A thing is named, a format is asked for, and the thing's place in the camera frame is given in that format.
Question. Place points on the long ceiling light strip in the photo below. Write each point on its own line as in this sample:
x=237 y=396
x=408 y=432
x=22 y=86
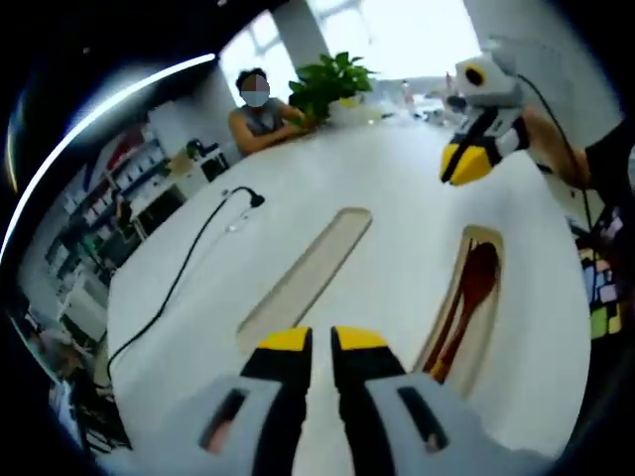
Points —
x=84 y=129

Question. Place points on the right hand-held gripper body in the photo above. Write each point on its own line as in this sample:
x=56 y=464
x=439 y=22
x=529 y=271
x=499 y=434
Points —
x=496 y=89

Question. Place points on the brown wooden chopstick utensil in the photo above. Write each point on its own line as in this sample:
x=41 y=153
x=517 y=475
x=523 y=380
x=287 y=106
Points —
x=449 y=317
x=455 y=320

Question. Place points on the beige cutlery case lid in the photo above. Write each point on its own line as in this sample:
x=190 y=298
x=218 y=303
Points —
x=312 y=268

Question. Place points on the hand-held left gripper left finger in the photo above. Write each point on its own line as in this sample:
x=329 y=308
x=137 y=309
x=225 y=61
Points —
x=278 y=387

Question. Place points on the green potted plant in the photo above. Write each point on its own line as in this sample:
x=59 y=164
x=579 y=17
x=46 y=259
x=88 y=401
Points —
x=327 y=84

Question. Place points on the cardboard box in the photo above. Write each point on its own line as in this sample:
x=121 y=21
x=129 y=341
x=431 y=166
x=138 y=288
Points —
x=181 y=166

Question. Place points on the clear bottle pink label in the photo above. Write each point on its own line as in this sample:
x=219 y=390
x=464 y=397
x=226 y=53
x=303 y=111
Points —
x=408 y=94

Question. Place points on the white plant pot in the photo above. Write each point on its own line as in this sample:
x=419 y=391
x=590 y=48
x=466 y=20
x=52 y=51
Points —
x=349 y=102

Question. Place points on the small white object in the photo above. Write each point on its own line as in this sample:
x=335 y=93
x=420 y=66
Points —
x=237 y=225

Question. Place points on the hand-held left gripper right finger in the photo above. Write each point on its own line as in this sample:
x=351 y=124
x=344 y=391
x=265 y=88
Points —
x=367 y=396

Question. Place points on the brown wooden spoon utensil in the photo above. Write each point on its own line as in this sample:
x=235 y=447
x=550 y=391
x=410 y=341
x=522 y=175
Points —
x=478 y=273

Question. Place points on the large window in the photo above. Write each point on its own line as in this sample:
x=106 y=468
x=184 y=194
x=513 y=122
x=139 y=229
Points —
x=397 y=35

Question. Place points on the storage shelf with white boxes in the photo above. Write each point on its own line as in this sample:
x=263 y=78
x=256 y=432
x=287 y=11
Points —
x=109 y=198

